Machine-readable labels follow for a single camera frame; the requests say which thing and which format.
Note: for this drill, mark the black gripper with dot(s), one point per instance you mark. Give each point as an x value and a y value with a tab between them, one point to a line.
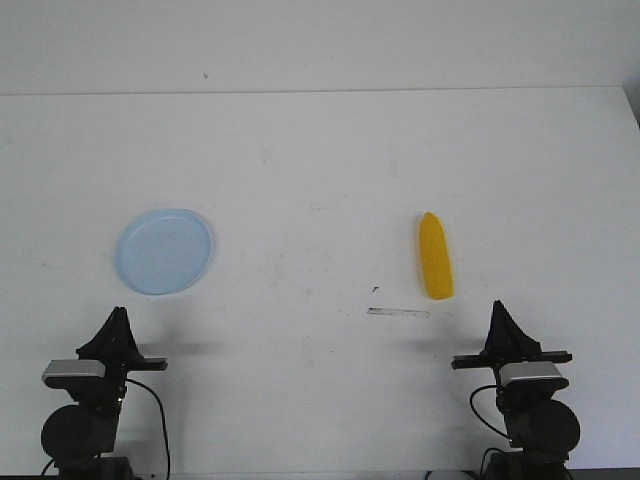
112	362
503	329

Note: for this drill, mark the light blue round plate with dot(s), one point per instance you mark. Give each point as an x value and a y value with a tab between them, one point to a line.
164	251

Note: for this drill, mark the yellow toy corn cob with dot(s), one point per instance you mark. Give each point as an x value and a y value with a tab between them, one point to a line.
434	258

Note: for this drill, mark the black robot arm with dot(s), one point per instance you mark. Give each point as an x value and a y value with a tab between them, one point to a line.
541	431
80	437

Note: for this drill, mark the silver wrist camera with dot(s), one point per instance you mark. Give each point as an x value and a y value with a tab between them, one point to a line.
69	373
543	373

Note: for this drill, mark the clear tape strip on table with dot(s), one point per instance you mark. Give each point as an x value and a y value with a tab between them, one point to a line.
391	312

